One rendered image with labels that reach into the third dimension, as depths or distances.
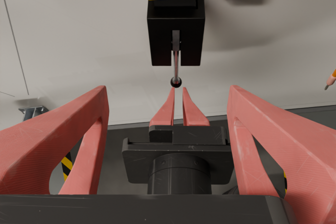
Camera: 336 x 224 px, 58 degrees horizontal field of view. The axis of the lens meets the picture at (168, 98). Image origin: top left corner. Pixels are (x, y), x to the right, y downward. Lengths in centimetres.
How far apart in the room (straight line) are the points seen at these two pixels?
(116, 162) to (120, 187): 13
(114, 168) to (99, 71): 120
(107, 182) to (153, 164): 137
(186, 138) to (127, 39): 16
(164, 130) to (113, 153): 131
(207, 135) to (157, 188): 6
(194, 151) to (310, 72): 25
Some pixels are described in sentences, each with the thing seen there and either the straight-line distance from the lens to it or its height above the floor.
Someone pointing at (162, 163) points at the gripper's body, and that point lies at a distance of 27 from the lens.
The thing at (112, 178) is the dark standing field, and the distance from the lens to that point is 163.
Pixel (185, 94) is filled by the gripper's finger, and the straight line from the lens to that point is 33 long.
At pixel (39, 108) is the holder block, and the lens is 55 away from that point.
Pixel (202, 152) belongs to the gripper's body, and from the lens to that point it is 27.
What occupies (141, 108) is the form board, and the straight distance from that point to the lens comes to 51.
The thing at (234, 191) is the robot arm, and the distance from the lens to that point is 18.
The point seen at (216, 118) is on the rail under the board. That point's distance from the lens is 54.
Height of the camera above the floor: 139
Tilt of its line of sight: 76 degrees down
